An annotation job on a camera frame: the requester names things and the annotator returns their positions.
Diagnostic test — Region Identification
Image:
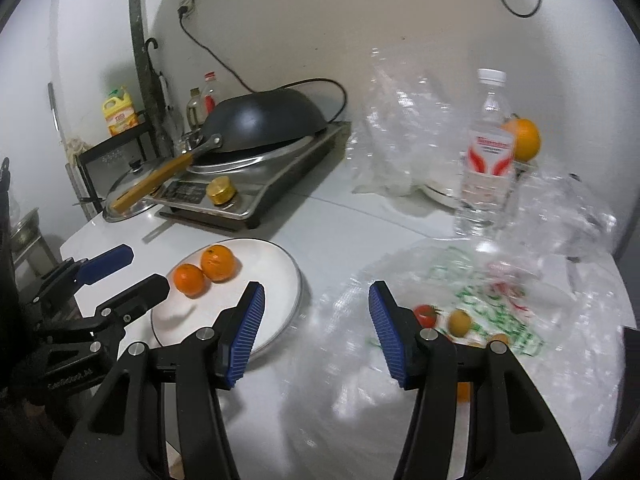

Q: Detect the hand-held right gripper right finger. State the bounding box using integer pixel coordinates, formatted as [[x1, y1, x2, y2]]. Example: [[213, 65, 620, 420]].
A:
[[369, 282, 583, 480]]

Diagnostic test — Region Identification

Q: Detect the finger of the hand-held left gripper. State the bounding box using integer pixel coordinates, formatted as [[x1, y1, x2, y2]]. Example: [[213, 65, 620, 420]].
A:
[[27, 244, 135, 317], [35, 275, 171, 357]]

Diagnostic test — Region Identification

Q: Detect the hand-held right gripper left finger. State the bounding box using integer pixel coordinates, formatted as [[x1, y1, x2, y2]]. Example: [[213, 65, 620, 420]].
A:
[[60, 282, 266, 480]]

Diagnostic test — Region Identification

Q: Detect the white round plate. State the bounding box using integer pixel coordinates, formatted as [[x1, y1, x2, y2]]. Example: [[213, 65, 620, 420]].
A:
[[150, 238, 303, 358]]

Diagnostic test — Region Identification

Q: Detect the printed clear plastic bag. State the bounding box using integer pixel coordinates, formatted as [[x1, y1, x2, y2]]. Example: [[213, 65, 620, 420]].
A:
[[295, 240, 636, 461]]

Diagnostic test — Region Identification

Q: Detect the red cherry tomato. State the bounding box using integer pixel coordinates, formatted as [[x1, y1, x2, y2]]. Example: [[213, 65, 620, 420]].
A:
[[413, 304, 442, 331]]

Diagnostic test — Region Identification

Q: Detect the glass pot lid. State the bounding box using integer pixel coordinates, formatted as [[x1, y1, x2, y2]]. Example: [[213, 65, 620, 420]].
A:
[[102, 157, 191, 223]]

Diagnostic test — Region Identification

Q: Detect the metal stool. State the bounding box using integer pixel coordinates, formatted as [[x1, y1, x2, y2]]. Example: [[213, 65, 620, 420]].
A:
[[10, 207, 61, 281]]

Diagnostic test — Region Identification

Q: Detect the black metal rack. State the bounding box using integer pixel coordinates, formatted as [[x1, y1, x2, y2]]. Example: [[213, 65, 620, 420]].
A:
[[75, 109, 156, 211]]

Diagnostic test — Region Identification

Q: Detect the gold round knob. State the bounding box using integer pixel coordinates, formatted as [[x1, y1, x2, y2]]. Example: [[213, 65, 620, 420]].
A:
[[205, 177, 237, 206]]

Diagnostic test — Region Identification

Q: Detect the yellow oil jug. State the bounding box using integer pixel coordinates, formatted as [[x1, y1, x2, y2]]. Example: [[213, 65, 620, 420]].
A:
[[102, 86, 140, 137]]

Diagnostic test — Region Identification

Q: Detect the white bowl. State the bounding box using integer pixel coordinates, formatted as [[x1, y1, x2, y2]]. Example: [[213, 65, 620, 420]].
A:
[[417, 175, 463, 208]]

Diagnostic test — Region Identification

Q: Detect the dark cap glass bottle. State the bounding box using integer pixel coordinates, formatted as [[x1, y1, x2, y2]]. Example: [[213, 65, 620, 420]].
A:
[[186, 88, 203, 131]]

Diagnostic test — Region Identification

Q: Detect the red cap sauce bottle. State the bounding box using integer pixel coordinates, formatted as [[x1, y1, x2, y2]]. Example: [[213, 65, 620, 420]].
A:
[[202, 72, 218, 116]]

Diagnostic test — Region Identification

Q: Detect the clear water bottle red label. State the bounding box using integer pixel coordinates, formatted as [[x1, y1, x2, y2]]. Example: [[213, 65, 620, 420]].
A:
[[454, 68, 518, 236]]

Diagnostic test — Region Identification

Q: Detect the crumpled clear plastic bag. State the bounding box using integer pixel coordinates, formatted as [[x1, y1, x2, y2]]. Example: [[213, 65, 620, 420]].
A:
[[515, 160, 618, 281]]

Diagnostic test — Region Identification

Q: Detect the dark vertical pipe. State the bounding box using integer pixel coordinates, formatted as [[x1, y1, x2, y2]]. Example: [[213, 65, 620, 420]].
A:
[[127, 0, 168, 161]]

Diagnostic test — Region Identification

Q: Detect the large orange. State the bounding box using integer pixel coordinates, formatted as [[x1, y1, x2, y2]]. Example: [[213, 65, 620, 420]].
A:
[[501, 117, 542, 163]]

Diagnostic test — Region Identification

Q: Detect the black wok wooden handle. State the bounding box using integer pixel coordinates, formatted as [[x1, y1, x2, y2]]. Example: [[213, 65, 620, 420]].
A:
[[109, 87, 331, 213]]

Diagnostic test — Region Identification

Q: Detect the black hooked handle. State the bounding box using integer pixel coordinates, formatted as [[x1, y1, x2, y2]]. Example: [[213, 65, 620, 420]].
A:
[[142, 37, 162, 86]]

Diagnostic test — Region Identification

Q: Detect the black power cable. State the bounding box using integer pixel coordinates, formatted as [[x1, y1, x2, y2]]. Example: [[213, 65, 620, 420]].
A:
[[177, 5, 348, 126]]

